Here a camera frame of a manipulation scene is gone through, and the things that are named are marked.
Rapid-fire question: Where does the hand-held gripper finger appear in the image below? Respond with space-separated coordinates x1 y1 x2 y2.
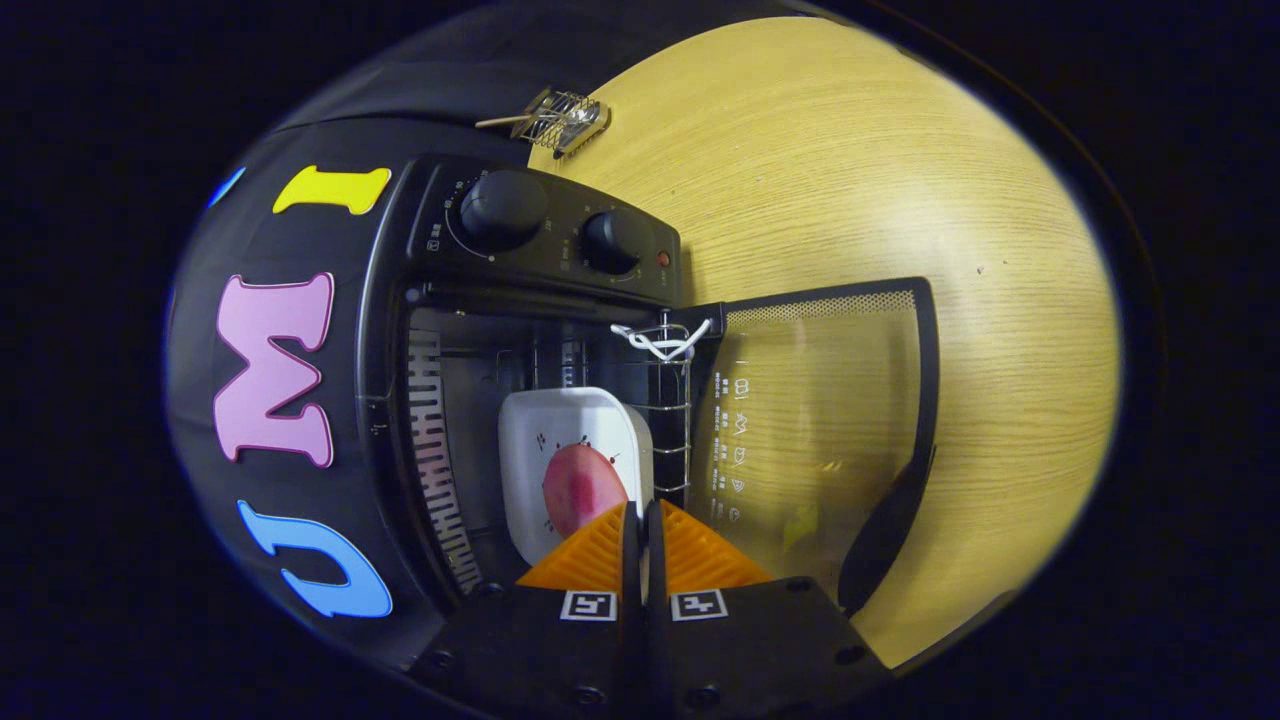
410 500 641 720
642 498 896 720

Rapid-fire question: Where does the white rectangular plate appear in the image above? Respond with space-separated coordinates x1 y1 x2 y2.
497 386 655 567

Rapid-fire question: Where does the black toaster oven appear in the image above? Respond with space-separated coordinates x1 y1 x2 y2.
355 155 941 621

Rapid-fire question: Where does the wire mesh holder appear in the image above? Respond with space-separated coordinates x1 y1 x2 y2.
510 88 612 161

